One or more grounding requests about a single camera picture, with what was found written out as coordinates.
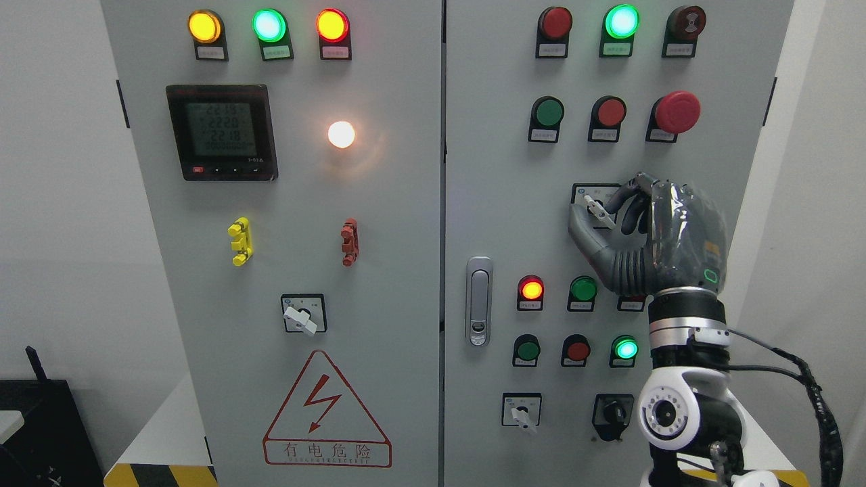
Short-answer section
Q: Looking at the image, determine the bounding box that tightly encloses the gray robotic hand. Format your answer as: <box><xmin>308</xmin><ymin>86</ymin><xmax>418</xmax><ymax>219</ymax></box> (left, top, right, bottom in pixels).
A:
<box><xmin>568</xmin><ymin>172</ymin><xmax>728</xmax><ymax>296</ymax></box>

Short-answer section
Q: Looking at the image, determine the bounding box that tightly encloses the gray rotary switch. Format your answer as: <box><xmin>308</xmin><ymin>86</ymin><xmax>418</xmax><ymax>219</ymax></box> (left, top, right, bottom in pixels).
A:
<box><xmin>501</xmin><ymin>392</ymin><xmax>543</xmax><ymax>434</ymax></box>
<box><xmin>572</xmin><ymin>183</ymin><xmax>620</xmax><ymax>230</ymax></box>
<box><xmin>279</xmin><ymin>293</ymin><xmax>327</xmax><ymax>336</ymax></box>

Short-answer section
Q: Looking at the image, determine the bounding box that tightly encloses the middle green indicator light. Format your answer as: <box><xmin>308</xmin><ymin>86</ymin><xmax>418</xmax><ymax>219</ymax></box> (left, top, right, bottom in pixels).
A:
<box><xmin>567</xmin><ymin>275</ymin><xmax>598</xmax><ymax>312</ymax></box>

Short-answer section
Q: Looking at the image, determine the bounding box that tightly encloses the green indicator light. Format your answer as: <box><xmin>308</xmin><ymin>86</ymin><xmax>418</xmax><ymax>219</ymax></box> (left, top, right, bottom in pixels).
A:
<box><xmin>567</xmin><ymin>275</ymin><xmax>598</xmax><ymax>312</ymax></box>
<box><xmin>598</xmin><ymin>3</ymin><xmax>640</xmax><ymax>58</ymax></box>
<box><xmin>251</xmin><ymin>8</ymin><xmax>294</xmax><ymax>62</ymax></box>

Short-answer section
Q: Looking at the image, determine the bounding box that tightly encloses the lit green push button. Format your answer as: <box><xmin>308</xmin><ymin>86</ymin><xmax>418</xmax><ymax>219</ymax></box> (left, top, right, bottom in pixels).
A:
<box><xmin>609</xmin><ymin>335</ymin><xmax>639</xmax><ymax>368</ymax></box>

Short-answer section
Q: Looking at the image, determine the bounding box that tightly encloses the red emergency stop button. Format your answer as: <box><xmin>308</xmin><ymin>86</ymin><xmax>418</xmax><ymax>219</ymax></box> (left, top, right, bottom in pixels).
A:
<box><xmin>645</xmin><ymin>90</ymin><xmax>702</xmax><ymax>143</ymax></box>

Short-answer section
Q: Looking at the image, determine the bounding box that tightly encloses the upper red push button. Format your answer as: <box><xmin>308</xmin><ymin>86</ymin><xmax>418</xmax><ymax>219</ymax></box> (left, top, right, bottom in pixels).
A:
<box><xmin>587</xmin><ymin>95</ymin><xmax>627</xmax><ymax>143</ymax></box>

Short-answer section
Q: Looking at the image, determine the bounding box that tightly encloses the red push button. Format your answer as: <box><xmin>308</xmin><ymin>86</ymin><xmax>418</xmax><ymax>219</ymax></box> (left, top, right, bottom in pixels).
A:
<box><xmin>587</xmin><ymin>95</ymin><xmax>627</xmax><ymax>143</ymax></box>
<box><xmin>560</xmin><ymin>335</ymin><xmax>591</xmax><ymax>367</ymax></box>

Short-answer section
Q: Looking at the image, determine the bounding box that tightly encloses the lower red push button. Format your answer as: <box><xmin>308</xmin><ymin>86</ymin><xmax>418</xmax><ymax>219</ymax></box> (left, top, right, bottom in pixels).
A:
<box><xmin>560</xmin><ymin>335</ymin><xmax>591</xmax><ymax>367</ymax></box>

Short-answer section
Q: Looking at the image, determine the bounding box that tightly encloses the lit red indicator light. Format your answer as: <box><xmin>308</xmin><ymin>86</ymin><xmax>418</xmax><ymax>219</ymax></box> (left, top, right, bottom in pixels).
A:
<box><xmin>517</xmin><ymin>275</ymin><xmax>545</xmax><ymax>311</ymax></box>

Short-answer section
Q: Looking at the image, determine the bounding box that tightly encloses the upper green push button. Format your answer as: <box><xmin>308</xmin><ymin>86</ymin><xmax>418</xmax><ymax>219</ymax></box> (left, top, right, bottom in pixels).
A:
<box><xmin>528</xmin><ymin>96</ymin><xmax>565</xmax><ymax>143</ymax></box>

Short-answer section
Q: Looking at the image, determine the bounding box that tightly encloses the lower green push button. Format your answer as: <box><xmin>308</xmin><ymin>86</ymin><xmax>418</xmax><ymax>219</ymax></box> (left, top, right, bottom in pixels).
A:
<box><xmin>511</xmin><ymin>333</ymin><xmax>541</xmax><ymax>367</ymax></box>

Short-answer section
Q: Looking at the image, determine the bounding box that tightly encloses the dark red buzzer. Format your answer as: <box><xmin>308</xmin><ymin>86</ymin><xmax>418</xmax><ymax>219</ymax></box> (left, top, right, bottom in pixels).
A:
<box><xmin>662</xmin><ymin>5</ymin><xmax>706</xmax><ymax>58</ymax></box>

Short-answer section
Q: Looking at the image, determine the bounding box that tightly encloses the top right green indicator light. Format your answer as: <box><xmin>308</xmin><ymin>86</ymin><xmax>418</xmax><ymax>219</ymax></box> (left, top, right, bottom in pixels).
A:
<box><xmin>598</xmin><ymin>3</ymin><xmax>640</xmax><ymax>58</ymax></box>

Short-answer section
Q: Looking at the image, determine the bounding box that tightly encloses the top right red indicator light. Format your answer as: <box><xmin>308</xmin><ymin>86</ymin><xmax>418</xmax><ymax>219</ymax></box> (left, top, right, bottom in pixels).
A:
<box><xmin>535</xmin><ymin>6</ymin><xmax>573</xmax><ymax>59</ymax></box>

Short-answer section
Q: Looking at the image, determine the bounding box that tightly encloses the red terminal connector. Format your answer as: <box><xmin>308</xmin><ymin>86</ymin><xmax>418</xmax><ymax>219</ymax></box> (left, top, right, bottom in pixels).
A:
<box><xmin>340</xmin><ymin>218</ymin><xmax>359</xmax><ymax>267</ymax></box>

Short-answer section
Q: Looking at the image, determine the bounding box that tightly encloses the gray electrical cabinet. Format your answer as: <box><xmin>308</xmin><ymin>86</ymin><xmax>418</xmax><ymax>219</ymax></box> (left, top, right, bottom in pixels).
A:
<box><xmin>100</xmin><ymin>1</ymin><xmax>793</xmax><ymax>486</ymax></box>

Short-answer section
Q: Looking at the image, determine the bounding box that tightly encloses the white glowing indicator light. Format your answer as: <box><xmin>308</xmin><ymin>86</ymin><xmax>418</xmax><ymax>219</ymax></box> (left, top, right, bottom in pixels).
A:
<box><xmin>327</xmin><ymin>120</ymin><xmax>357</xmax><ymax>150</ymax></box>

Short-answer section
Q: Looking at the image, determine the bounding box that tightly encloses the high voltage warning sticker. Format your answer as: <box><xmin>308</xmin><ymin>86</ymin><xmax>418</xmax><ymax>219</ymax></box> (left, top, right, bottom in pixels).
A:
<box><xmin>262</xmin><ymin>350</ymin><xmax>392</xmax><ymax>468</ymax></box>

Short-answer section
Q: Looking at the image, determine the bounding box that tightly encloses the top left red indicator light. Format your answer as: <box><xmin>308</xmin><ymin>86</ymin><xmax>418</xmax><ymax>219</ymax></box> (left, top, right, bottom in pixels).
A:
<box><xmin>315</xmin><ymin>8</ymin><xmax>352</xmax><ymax>61</ymax></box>

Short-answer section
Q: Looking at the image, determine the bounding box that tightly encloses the yellow terminal connector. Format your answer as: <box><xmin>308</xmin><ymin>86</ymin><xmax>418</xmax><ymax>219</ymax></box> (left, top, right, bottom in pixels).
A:
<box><xmin>227</xmin><ymin>216</ymin><xmax>254</xmax><ymax>267</ymax></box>

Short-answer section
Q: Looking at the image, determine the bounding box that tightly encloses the top left green indicator light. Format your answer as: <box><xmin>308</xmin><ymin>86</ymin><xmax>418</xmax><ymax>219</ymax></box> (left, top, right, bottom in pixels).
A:
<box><xmin>251</xmin><ymin>8</ymin><xmax>294</xmax><ymax>62</ymax></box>

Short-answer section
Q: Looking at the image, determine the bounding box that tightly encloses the digital power meter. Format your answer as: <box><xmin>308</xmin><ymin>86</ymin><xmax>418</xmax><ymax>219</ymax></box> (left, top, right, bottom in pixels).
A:
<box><xmin>165</xmin><ymin>84</ymin><xmax>279</xmax><ymax>181</ymax></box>

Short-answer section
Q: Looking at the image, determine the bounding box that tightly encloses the yellow indicator light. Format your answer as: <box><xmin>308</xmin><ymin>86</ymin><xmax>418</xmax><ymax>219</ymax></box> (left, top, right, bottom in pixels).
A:
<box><xmin>187</xmin><ymin>9</ymin><xmax>228</xmax><ymax>62</ymax></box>

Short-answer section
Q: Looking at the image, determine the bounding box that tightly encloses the black box with antenna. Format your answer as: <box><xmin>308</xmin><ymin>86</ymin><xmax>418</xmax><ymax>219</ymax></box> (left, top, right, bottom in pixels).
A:
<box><xmin>1</xmin><ymin>346</ymin><xmax>103</xmax><ymax>486</ymax></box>

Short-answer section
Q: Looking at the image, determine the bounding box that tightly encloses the black rotary selector switch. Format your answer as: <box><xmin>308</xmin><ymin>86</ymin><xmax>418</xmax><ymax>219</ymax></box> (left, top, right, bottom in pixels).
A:
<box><xmin>593</xmin><ymin>394</ymin><xmax>635</xmax><ymax>442</ymax></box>

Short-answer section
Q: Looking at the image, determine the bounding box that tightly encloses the silver door latch handle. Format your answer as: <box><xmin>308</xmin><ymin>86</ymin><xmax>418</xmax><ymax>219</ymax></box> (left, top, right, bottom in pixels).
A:
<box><xmin>465</xmin><ymin>256</ymin><xmax>493</xmax><ymax>346</ymax></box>

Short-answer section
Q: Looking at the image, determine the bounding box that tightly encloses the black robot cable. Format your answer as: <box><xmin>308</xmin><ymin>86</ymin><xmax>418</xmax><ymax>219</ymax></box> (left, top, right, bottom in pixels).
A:
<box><xmin>727</xmin><ymin>327</ymin><xmax>844</xmax><ymax>487</ymax></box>

